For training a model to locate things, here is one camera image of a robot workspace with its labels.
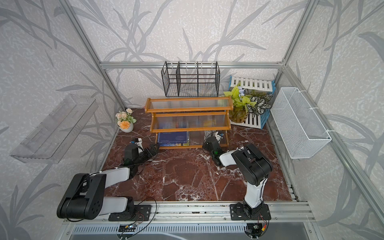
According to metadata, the orange wooden bookshelf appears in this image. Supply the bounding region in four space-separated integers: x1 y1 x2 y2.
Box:
145 97 234 149

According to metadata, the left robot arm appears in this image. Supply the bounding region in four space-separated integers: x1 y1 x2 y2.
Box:
57 142 160 222

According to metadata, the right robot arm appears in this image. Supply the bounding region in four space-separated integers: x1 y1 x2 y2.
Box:
203 137 274 221

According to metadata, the flower pot with orange flowers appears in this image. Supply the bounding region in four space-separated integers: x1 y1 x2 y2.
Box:
115 108 137 133

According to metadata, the green potted plant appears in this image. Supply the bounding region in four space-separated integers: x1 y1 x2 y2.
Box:
224 84 250 123

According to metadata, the variegated dark leaf plant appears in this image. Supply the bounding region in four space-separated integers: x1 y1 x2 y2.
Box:
247 93 273 117

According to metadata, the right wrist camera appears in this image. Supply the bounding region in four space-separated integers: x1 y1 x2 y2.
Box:
214 131 225 143

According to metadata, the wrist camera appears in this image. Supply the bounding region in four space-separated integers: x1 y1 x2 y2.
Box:
131 138 143 148
214 131 225 143

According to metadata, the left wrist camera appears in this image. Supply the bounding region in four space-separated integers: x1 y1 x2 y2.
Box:
131 138 143 148

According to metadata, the black wire rack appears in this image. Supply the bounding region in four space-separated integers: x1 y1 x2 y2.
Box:
161 62 221 98

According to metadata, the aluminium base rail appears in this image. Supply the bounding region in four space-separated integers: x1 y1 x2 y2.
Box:
62 201 316 225

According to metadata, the clear acrylic wall shelf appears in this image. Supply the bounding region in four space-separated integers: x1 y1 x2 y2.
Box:
10 94 98 164

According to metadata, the white mesh wall basket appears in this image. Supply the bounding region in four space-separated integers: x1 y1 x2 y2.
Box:
271 87 332 159

